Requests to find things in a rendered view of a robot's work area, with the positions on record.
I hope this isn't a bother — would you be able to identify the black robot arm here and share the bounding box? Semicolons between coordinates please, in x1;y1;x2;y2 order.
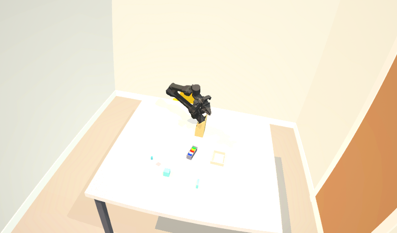
166;83;206;124

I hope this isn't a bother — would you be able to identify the turquoise cube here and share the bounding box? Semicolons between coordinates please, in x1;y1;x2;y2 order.
163;168;170;177

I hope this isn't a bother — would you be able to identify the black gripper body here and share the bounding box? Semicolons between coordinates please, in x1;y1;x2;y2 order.
196;95;211;115

